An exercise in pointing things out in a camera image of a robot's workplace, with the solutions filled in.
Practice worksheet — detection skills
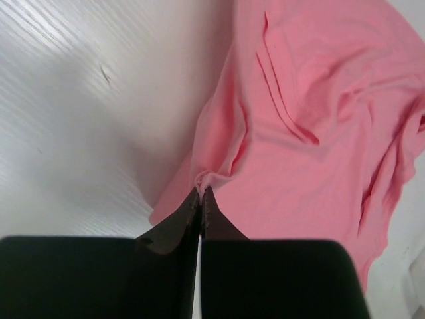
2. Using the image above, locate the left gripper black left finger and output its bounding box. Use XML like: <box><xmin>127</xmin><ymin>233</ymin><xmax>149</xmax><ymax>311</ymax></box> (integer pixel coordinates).
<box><xmin>1</xmin><ymin>191</ymin><xmax>201</xmax><ymax>318</ymax></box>

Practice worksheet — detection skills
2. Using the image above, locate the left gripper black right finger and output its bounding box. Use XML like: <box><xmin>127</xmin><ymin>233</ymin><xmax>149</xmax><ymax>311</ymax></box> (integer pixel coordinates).
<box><xmin>201</xmin><ymin>187</ymin><xmax>371</xmax><ymax>318</ymax></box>

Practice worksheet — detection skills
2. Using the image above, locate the light pink t shirt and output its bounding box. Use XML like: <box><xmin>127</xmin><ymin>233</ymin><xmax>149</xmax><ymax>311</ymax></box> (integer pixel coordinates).
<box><xmin>149</xmin><ymin>1</ymin><xmax>424</xmax><ymax>286</ymax></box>

